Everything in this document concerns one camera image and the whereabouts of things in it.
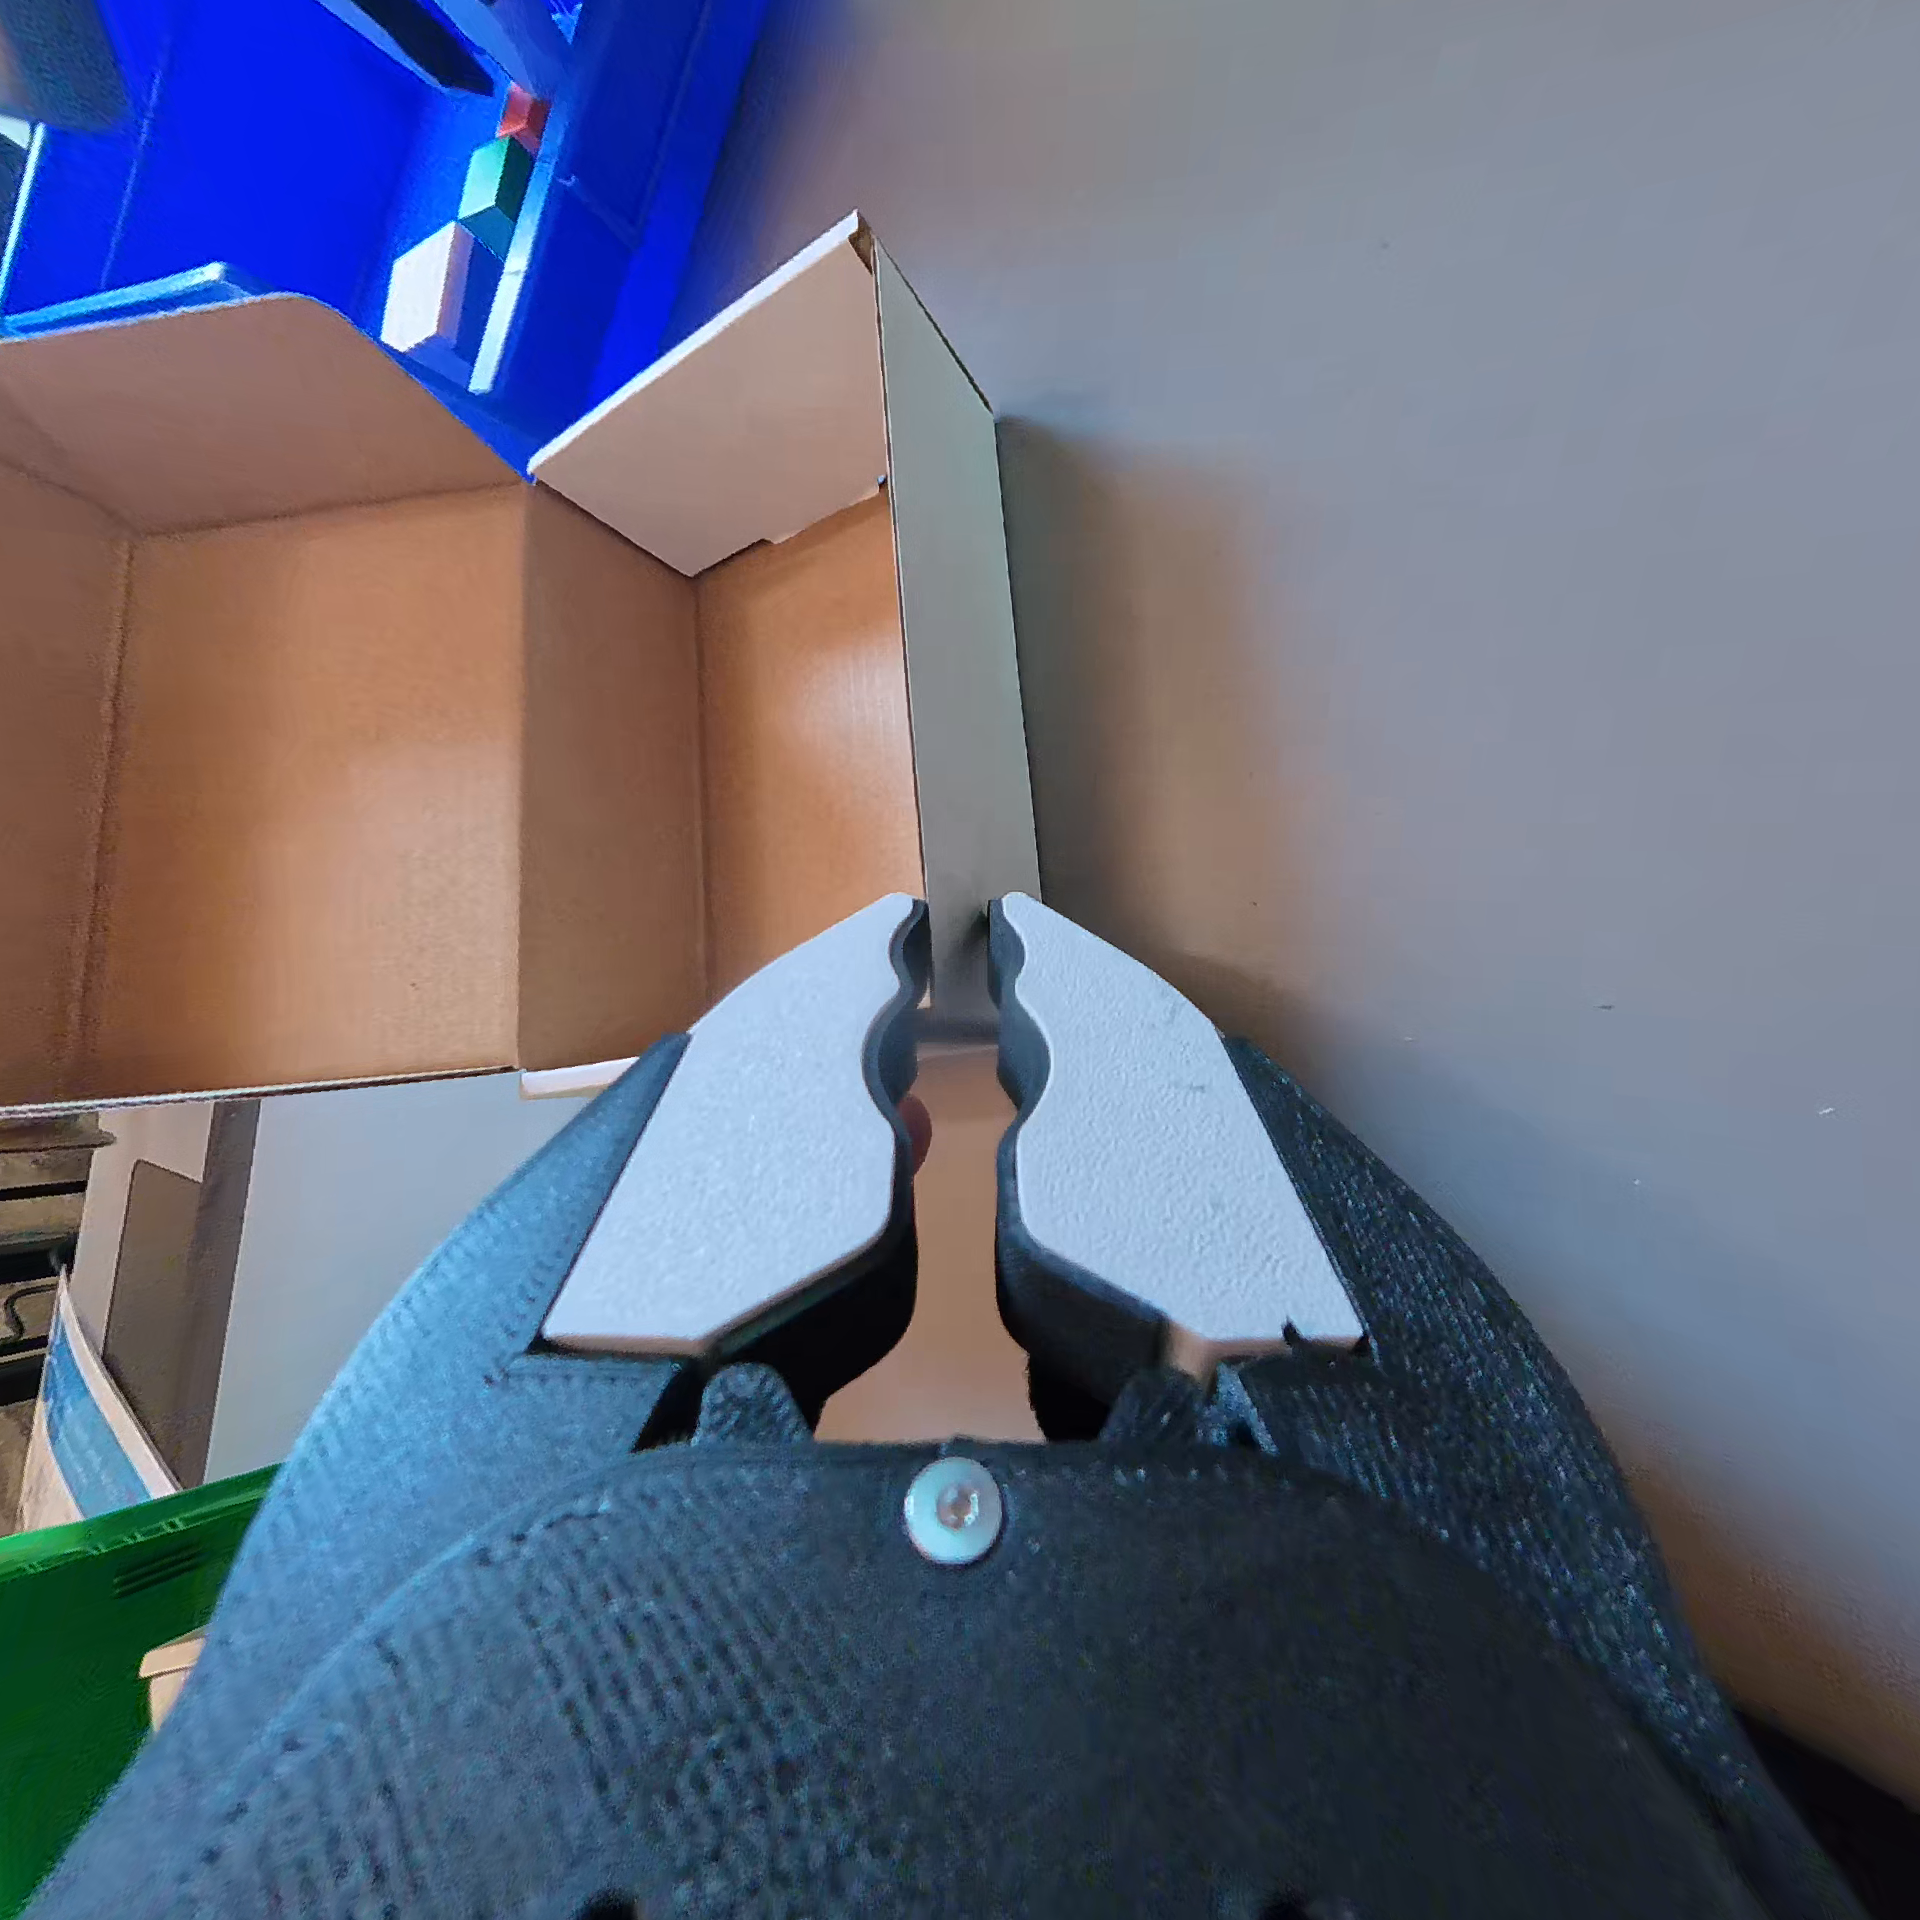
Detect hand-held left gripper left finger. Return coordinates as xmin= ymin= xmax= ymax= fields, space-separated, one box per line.
xmin=537 ymin=892 xmax=937 ymax=1427

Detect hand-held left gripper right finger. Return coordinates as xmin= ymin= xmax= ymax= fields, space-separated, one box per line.
xmin=985 ymin=889 xmax=1370 ymax=1433

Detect white cardboard box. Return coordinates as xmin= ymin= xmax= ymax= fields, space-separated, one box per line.
xmin=0 ymin=210 xmax=1044 ymax=1488

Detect white cube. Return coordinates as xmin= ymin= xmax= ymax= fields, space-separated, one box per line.
xmin=383 ymin=223 xmax=504 ymax=355

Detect green cube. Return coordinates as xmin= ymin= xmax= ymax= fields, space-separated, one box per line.
xmin=457 ymin=137 xmax=540 ymax=258

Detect blue plastic bin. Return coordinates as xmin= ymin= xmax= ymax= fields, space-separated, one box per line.
xmin=0 ymin=0 xmax=775 ymax=473

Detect white board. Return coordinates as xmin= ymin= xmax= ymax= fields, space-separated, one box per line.
xmin=67 ymin=1154 xmax=212 ymax=1479

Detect white and blue carton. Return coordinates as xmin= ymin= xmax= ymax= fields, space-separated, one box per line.
xmin=15 ymin=1265 xmax=182 ymax=1536

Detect green plastic bin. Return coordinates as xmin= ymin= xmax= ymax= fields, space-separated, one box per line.
xmin=0 ymin=1462 xmax=289 ymax=1920

